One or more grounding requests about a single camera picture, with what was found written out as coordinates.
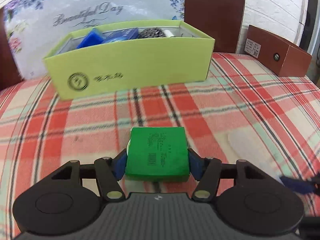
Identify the red plaid bedsheet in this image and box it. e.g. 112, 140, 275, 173
0, 52, 320, 233

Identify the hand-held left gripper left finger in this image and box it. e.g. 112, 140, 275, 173
51, 149, 128, 200

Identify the light green cardboard box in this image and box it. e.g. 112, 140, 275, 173
42, 20, 216, 101

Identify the brown wooden headboard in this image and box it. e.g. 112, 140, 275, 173
0, 0, 247, 90

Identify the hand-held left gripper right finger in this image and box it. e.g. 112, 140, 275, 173
187, 148, 265, 202

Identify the steel wool scrubber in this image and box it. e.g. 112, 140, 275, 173
138, 27, 166, 39

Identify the blue medicine box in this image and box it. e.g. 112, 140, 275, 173
101, 27, 139, 44

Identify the brown cardboard box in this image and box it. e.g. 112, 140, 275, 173
244, 25, 313, 77

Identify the blue gum container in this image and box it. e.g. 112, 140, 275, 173
76, 28, 103, 50

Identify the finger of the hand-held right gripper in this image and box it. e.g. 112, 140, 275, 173
279, 172, 320, 195

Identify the floral printed plastic bag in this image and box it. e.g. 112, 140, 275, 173
0, 0, 187, 79

